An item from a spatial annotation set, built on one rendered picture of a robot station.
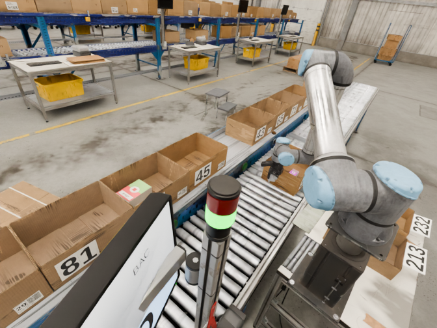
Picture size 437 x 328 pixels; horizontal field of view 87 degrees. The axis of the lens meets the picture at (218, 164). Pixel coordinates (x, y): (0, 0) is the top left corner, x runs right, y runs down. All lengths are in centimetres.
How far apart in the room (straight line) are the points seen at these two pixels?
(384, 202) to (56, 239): 136
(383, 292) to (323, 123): 98
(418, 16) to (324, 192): 1637
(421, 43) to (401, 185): 1622
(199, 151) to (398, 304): 147
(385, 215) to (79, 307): 88
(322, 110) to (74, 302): 92
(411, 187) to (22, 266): 148
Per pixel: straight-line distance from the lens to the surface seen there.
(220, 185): 34
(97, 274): 40
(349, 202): 86
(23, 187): 308
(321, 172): 83
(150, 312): 60
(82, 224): 140
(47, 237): 140
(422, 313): 274
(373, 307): 151
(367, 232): 102
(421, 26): 1699
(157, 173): 161
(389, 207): 93
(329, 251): 114
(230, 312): 86
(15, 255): 140
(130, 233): 43
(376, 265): 162
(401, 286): 168
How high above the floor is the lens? 188
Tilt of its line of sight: 36 degrees down
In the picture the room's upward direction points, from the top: 7 degrees clockwise
